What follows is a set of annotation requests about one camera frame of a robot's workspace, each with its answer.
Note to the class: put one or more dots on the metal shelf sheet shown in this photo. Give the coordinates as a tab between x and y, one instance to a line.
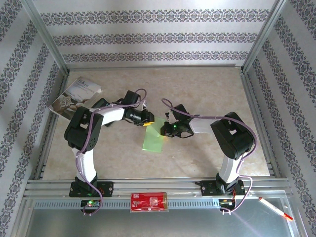
172	224

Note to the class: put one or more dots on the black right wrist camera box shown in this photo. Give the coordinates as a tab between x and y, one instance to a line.
180	111

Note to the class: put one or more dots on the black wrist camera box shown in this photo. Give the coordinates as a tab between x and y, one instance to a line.
132	97
180	111

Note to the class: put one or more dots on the white red pen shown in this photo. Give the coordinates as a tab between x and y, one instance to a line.
274	208

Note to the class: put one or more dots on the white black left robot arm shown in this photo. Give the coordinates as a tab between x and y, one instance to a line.
84	128

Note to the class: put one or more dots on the aluminium table edge rail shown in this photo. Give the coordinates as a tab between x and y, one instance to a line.
254	108
51	133
153	67

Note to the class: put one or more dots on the red packet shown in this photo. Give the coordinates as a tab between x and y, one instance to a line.
149	202

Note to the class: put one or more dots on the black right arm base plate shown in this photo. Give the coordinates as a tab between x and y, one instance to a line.
207	188

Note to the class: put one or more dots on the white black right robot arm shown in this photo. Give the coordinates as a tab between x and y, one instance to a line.
232	135

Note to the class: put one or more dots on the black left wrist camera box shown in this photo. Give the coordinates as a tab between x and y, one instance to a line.
132	97

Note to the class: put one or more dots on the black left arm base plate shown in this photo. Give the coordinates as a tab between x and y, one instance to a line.
107	188

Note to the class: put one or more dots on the aluminium corner post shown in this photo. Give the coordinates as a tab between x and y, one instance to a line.
263	34
45	34

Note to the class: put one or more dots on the softcover book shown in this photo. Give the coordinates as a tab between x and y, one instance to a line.
74	93

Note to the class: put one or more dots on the aluminium mounting rail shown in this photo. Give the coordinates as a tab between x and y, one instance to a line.
153	184

